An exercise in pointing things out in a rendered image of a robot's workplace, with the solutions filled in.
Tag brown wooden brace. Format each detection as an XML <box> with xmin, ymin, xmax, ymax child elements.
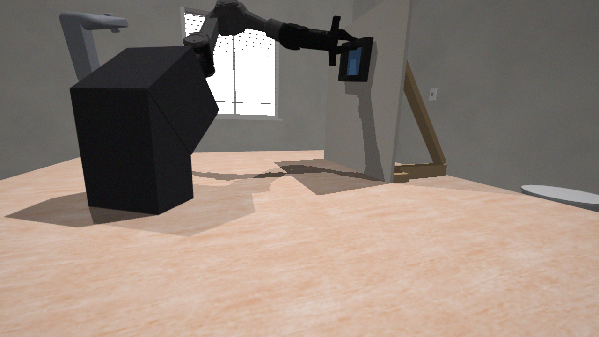
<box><xmin>393</xmin><ymin>60</ymin><xmax>447</xmax><ymax>183</ymax></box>

